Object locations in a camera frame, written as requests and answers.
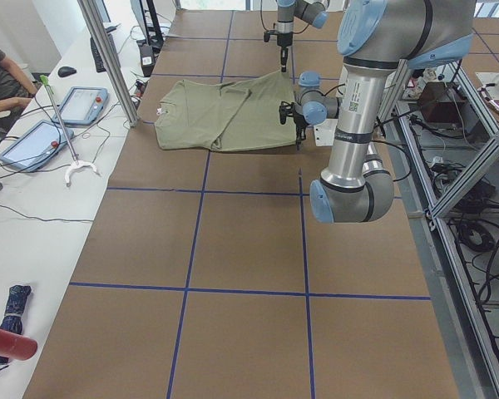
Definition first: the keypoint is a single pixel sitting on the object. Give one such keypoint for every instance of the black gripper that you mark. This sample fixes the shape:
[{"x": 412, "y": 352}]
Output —
[
  {"x": 298, "y": 120},
  {"x": 283, "y": 39}
]

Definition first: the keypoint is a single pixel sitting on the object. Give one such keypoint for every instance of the olive green long-sleeve shirt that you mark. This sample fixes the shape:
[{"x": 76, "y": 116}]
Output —
[{"x": 226, "y": 117}]

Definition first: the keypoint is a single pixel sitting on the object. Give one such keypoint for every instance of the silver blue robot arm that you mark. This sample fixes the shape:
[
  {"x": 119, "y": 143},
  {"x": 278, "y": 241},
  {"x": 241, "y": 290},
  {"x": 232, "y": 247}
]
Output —
[
  {"x": 374, "y": 36},
  {"x": 315, "y": 14}
]

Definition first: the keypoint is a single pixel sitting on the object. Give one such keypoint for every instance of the black keyboard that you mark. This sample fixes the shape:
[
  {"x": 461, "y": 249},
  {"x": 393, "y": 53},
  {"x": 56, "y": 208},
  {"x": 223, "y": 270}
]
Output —
[{"x": 96, "y": 55}]

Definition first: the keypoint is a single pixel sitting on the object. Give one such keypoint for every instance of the blue teach pendant far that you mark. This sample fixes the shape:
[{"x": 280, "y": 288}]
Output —
[{"x": 82, "y": 105}]

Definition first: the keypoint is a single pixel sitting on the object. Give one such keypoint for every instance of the blue teach pendant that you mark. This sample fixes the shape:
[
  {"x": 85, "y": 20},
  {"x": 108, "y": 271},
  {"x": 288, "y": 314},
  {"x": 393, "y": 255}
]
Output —
[
  {"x": 35, "y": 147},
  {"x": 82, "y": 105}
]

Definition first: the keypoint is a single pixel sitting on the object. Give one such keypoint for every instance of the black computer mouse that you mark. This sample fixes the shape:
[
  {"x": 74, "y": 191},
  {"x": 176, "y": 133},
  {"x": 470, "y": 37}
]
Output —
[{"x": 65, "y": 71}]

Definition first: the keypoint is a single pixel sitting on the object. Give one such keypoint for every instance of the white reacher grabber stick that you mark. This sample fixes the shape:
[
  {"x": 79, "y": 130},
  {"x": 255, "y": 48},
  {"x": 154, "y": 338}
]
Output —
[{"x": 76, "y": 163}]

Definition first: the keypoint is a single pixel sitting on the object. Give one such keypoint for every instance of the blue teach pendant near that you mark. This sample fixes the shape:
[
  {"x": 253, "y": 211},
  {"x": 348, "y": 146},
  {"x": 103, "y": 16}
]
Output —
[{"x": 35, "y": 147}]

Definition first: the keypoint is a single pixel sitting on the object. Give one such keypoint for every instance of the dark blue folded umbrella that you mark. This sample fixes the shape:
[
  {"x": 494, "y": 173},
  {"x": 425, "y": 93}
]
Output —
[{"x": 15, "y": 307}]

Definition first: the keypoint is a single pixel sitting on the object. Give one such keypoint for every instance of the red cylindrical bottle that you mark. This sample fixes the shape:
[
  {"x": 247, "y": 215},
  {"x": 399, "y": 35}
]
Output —
[{"x": 16, "y": 346}]

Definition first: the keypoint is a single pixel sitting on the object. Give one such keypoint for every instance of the grey aluminium frame post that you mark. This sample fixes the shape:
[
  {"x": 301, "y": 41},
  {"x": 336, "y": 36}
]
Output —
[{"x": 97, "y": 30}]

